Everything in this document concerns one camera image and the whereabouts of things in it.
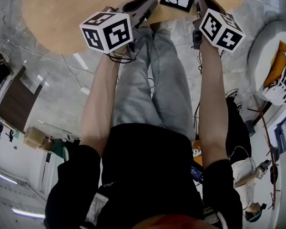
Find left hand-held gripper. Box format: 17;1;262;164
79;0;158;61

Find blue screen device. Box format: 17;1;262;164
190;166;204;183

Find person's right forearm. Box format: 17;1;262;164
198;38;230;169

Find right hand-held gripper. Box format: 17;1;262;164
192;0;246;54

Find white cabinet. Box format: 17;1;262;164
37;149;65;195

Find round wooden table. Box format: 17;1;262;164
21;0;250;56

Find large cardboard box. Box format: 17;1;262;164
23;126;48;149

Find white armchair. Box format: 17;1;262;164
247;20;286;107

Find person's black t-shirt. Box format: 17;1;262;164
44;123;244;229

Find small cardboard box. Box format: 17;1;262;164
41;136;55;152

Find person's left forearm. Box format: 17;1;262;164
80;45;122;157

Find person's white shoe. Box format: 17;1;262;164
157;19;177;32

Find person's light blue jeans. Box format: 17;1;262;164
111;26;196;143

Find wooden coat rack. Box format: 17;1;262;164
247;94;281;211

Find long ceiling light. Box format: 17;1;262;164
0;172;19;186
11;208;46;220

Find orange cushion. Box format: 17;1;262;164
263;41;286;88

